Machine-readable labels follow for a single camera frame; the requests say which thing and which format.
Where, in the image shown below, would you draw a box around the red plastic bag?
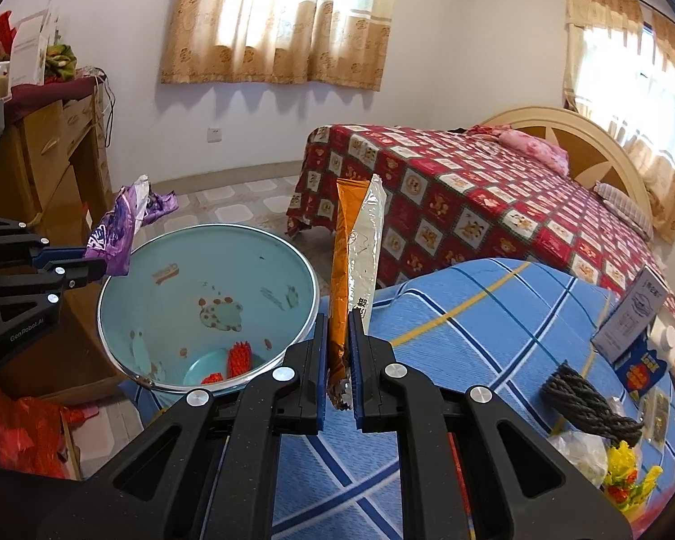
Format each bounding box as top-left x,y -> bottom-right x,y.
0,377 -> 86,469

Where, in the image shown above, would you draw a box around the grey and white carton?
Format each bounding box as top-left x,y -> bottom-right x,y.
590,264 -> 669,364

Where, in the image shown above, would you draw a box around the red ridged wrapper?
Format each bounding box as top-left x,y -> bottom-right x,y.
227,341 -> 253,379

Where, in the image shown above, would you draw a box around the thin cables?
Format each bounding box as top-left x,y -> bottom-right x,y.
91,66 -> 117,131

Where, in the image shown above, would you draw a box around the maroon cloth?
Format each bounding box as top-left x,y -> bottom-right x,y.
3,75 -> 100,123

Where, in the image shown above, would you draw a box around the light blue patterned basin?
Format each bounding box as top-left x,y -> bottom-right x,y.
97,225 -> 320,407

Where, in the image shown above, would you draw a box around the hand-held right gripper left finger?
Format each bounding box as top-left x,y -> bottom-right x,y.
36,313 -> 328,540

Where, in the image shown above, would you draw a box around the clear packet with gold item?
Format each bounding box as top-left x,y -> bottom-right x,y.
641,388 -> 671,452

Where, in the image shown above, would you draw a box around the orange and silver snack wrapper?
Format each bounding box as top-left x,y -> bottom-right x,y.
325,174 -> 385,411

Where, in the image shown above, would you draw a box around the white paper box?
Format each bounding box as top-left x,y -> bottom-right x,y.
8,3 -> 61,89

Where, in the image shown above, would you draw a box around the white plastic bottle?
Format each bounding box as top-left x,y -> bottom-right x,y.
649,323 -> 675,366

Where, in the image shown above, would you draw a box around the white plastic bag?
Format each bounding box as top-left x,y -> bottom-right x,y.
548,430 -> 609,489

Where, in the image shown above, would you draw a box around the narrow beige patterned curtain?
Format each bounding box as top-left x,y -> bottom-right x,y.
562,0 -> 675,246

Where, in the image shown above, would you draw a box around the wooden cabinet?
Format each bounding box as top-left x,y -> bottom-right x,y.
0,83 -> 114,407

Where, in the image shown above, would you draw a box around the bed with red quilt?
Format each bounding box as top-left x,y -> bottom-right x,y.
286,124 -> 675,317

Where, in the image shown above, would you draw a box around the cream wooden headboard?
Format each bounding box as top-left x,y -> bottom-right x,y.
478,106 -> 654,227

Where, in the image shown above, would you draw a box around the pink pillow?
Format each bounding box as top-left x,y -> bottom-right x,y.
466,126 -> 570,176

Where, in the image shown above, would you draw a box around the colourful folded cloth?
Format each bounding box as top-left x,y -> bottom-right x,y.
45,42 -> 79,83

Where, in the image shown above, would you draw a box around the yellow plastic bag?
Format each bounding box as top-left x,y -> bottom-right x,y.
602,441 -> 666,522

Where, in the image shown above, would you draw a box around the blue printed packet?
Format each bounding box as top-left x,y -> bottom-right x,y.
616,337 -> 668,404

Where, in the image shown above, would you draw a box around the blue plaid sheet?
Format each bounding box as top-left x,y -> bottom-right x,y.
118,257 -> 675,540

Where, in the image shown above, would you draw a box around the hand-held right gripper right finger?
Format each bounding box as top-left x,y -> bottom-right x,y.
349,319 -> 634,540

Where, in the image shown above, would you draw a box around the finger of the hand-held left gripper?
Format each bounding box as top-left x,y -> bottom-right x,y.
0,215 -> 94,272
0,261 -> 108,301

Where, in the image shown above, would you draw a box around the wide beige patterned curtain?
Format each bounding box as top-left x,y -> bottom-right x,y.
160,0 -> 404,92

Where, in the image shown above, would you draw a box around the striped pillow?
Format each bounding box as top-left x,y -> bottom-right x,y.
593,180 -> 654,240

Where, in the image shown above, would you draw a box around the purple snack wrapper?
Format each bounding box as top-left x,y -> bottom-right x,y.
84,175 -> 179,278

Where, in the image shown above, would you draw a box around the coil of dark rope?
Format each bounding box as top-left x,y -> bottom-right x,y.
541,361 -> 644,447

